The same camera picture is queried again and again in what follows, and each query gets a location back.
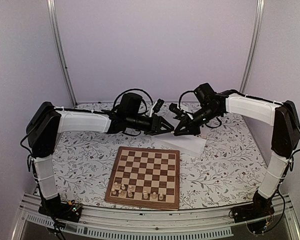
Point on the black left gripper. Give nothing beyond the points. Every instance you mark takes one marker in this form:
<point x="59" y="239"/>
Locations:
<point x="156" y="126"/>

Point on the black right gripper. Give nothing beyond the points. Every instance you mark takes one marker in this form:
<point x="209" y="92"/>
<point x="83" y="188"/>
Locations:
<point x="190" y="129"/>

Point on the wooden chess board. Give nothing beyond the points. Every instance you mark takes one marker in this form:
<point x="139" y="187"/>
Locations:
<point x="151" y="170"/>

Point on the light chess piece bishop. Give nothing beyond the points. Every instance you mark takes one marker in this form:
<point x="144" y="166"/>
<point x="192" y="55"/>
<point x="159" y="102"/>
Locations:
<point x="154" y="195"/>

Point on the light chess queen piece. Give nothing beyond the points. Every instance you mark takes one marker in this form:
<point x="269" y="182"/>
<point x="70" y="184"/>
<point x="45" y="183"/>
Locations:
<point x="145" y="195"/>

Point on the light chess piece rook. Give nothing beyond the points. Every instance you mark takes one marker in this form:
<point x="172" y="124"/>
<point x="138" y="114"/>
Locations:
<point x="129" y="194"/>

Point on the light chess knight piece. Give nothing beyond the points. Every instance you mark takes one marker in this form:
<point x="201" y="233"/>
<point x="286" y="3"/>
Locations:
<point x="120" y="192"/>

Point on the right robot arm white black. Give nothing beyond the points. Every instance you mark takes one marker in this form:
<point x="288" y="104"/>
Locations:
<point x="281" y="116"/>

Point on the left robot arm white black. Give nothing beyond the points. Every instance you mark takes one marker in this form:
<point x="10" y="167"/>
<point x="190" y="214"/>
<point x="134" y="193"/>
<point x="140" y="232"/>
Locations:
<point x="49" y="121"/>

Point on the white plastic divided tray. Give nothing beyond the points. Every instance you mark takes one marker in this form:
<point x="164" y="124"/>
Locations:
<point x="192" y="145"/>

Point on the floral patterned table mat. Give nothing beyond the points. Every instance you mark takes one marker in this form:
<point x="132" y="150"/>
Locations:
<point x="95" y="168"/>

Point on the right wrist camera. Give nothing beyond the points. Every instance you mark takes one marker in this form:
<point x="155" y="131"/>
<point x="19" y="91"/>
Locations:
<point x="180" y="113"/>

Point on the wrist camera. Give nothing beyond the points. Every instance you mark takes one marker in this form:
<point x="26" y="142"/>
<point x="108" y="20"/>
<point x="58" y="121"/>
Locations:
<point x="155" y="108"/>
<point x="180" y="113"/>

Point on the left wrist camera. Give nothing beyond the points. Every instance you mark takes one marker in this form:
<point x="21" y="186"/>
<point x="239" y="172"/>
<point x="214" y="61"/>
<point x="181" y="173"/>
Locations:
<point x="155" y="108"/>

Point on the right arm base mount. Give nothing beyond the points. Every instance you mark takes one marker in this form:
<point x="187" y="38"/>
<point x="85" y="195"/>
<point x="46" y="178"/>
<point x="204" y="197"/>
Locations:
<point x="252" y="212"/>

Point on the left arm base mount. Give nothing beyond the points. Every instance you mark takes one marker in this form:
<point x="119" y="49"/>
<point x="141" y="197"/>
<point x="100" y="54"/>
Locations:
<point x="56" y="209"/>

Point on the right aluminium frame post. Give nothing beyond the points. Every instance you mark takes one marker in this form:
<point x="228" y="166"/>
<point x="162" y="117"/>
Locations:
<point x="260" y="4"/>

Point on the aluminium frame post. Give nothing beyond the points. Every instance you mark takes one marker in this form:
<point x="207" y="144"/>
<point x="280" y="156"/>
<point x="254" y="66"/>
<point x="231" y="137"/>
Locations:
<point x="51" y="7"/>
<point x="260" y="4"/>

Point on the left aluminium frame post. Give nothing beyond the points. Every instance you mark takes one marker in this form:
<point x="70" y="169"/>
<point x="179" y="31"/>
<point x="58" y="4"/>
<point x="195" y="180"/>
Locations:
<point x="51" y="7"/>

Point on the front aluminium rail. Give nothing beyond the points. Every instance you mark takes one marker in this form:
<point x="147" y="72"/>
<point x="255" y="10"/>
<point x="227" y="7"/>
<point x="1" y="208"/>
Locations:
<point x="101" y="223"/>

